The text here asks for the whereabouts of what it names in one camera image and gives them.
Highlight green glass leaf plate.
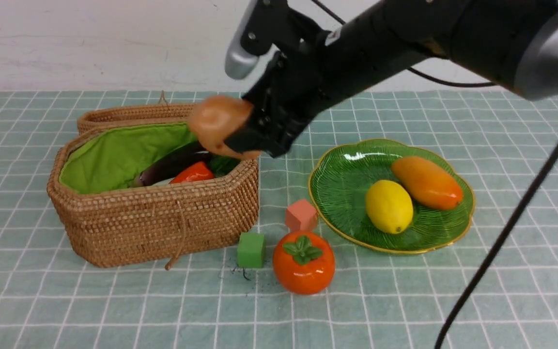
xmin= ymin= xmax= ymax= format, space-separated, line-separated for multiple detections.
xmin=308 ymin=139 xmax=476 ymax=255

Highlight brown potato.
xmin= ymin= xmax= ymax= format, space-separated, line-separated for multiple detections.
xmin=187 ymin=95 xmax=261 ymax=160

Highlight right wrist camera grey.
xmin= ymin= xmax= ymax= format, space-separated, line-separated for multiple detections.
xmin=224 ymin=0 xmax=326 ymax=81

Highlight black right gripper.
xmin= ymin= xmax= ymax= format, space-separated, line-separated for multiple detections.
xmin=223 ymin=53 xmax=342 ymax=159

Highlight woven wicker basket green lining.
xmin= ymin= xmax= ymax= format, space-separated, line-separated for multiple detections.
xmin=46 ymin=117 xmax=259 ymax=268

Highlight green foam cube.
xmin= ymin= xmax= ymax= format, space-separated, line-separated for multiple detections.
xmin=236 ymin=232 xmax=266 ymax=268

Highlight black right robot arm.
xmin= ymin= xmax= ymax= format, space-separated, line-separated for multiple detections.
xmin=225 ymin=0 xmax=558 ymax=158

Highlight pink foam cube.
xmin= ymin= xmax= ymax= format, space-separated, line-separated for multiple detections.
xmin=285 ymin=199 xmax=318 ymax=231

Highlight woven wicker basket lid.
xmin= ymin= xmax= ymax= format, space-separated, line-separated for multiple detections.
xmin=76 ymin=91 xmax=195 ymax=135

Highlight black right camera cable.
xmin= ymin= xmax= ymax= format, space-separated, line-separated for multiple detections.
xmin=310 ymin=0 xmax=558 ymax=349

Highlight yellow lemon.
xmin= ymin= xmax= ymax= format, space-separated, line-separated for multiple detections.
xmin=365 ymin=180 xmax=414 ymax=235

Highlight orange yellow mango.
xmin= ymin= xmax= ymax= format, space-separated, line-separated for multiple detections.
xmin=390 ymin=156 xmax=464 ymax=210

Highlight white radish green leaves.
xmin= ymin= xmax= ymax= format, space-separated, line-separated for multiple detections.
xmin=153 ymin=177 xmax=173 ymax=186

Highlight orange persimmon green calyx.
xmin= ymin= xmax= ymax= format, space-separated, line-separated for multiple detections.
xmin=272 ymin=230 xmax=335 ymax=295

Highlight dark purple eggplant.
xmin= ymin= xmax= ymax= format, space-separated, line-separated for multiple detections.
xmin=131 ymin=141 xmax=214 ymax=188

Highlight orange carrot green leaves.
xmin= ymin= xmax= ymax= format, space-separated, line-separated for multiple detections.
xmin=169 ymin=157 xmax=241 ymax=185

